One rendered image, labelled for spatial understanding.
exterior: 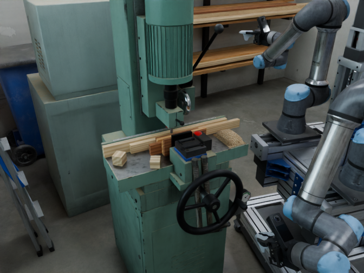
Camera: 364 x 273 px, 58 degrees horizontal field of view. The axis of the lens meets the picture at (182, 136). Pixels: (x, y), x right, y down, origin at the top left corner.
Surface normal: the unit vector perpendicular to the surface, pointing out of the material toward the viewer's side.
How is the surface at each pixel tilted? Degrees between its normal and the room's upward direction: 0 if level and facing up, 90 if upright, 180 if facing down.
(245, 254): 0
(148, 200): 90
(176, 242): 90
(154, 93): 90
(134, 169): 0
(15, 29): 90
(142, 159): 0
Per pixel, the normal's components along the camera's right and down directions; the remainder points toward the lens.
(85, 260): 0.00, -0.88
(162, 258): 0.46, 0.43
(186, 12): 0.72, 0.33
